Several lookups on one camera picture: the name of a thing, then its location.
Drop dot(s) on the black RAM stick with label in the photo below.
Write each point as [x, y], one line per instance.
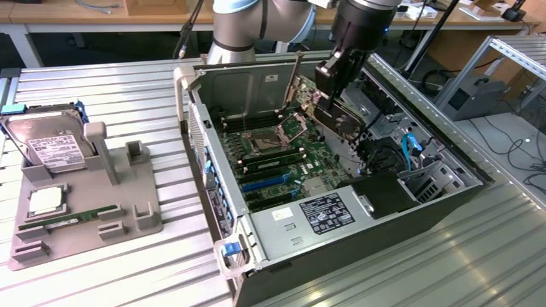
[272, 161]

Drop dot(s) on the graphics card with black fan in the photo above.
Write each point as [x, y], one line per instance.
[347, 124]

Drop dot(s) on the grey parts rack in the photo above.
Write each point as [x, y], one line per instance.
[85, 192]

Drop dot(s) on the low silver disk bay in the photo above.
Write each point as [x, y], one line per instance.
[435, 182]

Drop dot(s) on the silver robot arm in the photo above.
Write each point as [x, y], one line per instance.
[239, 32]

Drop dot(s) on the black expansion slot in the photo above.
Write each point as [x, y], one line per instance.
[272, 201]
[260, 177]

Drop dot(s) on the white paper on cardboard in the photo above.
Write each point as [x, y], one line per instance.
[478, 11]

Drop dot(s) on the grey box on floor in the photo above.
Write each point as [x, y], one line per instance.
[521, 44]

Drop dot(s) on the tall silver disk bay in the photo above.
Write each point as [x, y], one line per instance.
[339, 153]

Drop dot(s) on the blue case latch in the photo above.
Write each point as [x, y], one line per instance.
[230, 249]

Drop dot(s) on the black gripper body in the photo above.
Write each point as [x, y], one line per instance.
[358, 28]

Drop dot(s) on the blue expansion slot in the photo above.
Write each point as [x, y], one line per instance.
[266, 185]

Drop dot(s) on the thin locking lever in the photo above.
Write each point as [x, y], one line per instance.
[244, 121]

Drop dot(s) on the green RAM stick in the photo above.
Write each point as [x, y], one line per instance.
[80, 217]

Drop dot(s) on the hard disk with blue caddy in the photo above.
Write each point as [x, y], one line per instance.
[47, 140]

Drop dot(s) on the silver chipset heatsink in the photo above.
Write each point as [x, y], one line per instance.
[315, 187]

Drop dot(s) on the black desk device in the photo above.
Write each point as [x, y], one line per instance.
[511, 12]

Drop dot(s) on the grey power supply unit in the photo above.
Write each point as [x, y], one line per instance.
[298, 236]

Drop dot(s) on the wooden box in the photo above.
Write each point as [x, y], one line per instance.
[150, 6]

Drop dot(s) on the CPU socket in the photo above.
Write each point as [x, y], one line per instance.
[264, 142]

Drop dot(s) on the silver CPU chip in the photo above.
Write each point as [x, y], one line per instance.
[44, 199]

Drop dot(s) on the black plastic shroud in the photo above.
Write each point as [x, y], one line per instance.
[379, 198]

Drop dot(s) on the open black PC case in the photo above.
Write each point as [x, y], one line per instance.
[362, 262]

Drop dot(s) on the green motherboard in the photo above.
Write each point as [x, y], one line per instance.
[315, 163]

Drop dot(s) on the black stand pole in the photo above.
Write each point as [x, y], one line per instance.
[431, 35]

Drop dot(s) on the long wooden desk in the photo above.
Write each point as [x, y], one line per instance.
[85, 19]

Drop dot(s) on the grey control box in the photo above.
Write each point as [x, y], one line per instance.
[473, 99]

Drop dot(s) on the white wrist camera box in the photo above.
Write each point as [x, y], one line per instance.
[322, 3]

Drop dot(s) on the metal socket cover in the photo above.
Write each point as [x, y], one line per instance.
[294, 126]

